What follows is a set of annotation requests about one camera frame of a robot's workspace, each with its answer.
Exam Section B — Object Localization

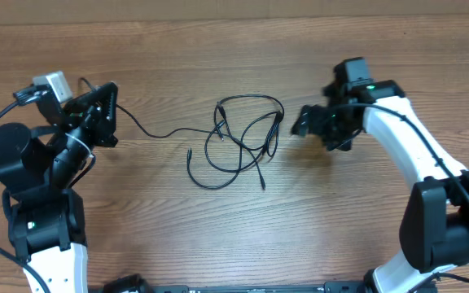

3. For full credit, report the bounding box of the black USB-C cable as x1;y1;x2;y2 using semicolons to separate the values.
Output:
204;94;286;191

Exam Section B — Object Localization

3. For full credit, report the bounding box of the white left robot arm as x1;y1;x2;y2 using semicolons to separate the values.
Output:
0;81;118;292

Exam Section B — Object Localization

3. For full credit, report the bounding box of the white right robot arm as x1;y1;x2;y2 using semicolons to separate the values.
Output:
291;57;469;292

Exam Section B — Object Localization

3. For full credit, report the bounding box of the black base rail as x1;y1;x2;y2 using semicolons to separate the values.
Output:
103;274;439;293

